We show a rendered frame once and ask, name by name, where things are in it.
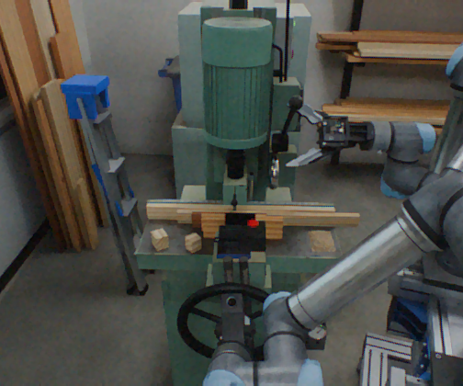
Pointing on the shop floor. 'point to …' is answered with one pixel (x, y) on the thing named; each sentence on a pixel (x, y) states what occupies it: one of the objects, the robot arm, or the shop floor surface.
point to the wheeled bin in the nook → (174, 91)
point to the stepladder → (107, 168)
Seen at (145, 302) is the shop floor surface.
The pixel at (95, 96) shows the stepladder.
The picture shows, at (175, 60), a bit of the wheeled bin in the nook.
